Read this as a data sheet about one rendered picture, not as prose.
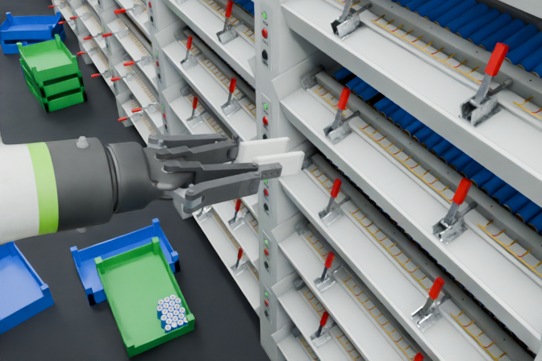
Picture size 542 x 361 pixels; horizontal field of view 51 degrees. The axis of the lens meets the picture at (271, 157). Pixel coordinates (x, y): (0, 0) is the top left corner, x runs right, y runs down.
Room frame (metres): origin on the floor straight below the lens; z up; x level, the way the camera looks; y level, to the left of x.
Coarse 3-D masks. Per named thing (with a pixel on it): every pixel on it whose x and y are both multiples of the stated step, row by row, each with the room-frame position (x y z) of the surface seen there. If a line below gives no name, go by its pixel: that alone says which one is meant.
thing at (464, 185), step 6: (462, 180) 0.57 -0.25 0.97; (468, 180) 0.56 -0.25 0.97; (462, 186) 0.56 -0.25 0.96; (468, 186) 0.56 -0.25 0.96; (456, 192) 0.56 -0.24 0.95; (462, 192) 0.56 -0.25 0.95; (456, 198) 0.56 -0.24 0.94; (462, 198) 0.56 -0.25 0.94; (456, 204) 0.56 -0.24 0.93; (450, 210) 0.56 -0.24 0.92; (456, 210) 0.55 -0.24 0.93; (450, 216) 0.55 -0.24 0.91; (444, 222) 0.56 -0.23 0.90; (450, 222) 0.55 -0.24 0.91
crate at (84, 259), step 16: (112, 240) 1.37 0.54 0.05; (128, 240) 1.40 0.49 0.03; (144, 240) 1.42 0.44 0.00; (160, 240) 1.42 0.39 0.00; (80, 256) 1.32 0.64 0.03; (96, 256) 1.34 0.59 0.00; (176, 256) 1.28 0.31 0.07; (80, 272) 1.27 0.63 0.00; (96, 272) 1.27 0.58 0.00; (176, 272) 1.27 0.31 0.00; (96, 288) 1.20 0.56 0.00
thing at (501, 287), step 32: (320, 64) 0.95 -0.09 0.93; (288, 96) 0.93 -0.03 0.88; (320, 96) 0.90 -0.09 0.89; (320, 128) 0.82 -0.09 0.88; (352, 160) 0.73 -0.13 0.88; (384, 160) 0.71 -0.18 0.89; (384, 192) 0.65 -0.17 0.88; (416, 192) 0.64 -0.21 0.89; (448, 192) 0.62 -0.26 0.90; (416, 224) 0.58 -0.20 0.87; (480, 224) 0.56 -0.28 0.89; (448, 256) 0.52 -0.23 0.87; (480, 256) 0.51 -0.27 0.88; (480, 288) 0.47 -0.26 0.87; (512, 288) 0.46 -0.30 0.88; (512, 320) 0.43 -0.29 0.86
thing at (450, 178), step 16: (320, 80) 0.91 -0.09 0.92; (336, 96) 0.87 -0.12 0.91; (352, 96) 0.85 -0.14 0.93; (368, 112) 0.80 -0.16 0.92; (384, 128) 0.75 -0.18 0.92; (400, 144) 0.72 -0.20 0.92; (416, 144) 0.70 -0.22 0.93; (400, 160) 0.69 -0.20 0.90; (416, 160) 0.69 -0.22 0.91; (432, 160) 0.66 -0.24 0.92; (448, 176) 0.63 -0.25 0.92; (480, 192) 0.59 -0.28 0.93; (480, 208) 0.57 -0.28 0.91; (496, 208) 0.56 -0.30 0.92; (496, 224) 0.55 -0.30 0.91; (512, 224) 0.53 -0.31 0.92; (528, 240) 0.50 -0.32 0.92
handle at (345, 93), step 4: (344, 88) 0.80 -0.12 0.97; (344, 92) 0.79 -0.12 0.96; (348, 92) 0.79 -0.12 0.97; (340, 96) 0.80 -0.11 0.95; (344, 96) 0.79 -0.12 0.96; (348, 96) 0.79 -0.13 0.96; (340, 100) 0.79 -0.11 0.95; (344, 100) 0.79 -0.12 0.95; (340, 104) 0.79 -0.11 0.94; (344, 104) 0.79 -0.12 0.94; (340, 108) 0.79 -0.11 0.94; (344, 108) 0.79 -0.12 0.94; (340, 112) 0.79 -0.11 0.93; (336, 116) 0.79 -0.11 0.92; (340, 116) 0.79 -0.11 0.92; (336, 120) 0.79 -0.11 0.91; (336, 124) 0.79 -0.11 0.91; (340, 124) 0.79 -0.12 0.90
